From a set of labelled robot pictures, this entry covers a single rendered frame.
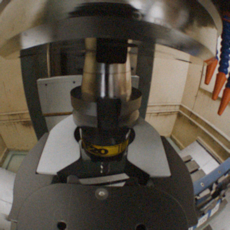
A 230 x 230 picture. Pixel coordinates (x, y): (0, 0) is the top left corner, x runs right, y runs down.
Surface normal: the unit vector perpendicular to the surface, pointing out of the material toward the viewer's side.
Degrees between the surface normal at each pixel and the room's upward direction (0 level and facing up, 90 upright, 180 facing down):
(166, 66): 90
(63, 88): 90
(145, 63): 90
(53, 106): 91
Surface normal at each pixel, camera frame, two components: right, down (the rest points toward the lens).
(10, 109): 0.23, 0.47
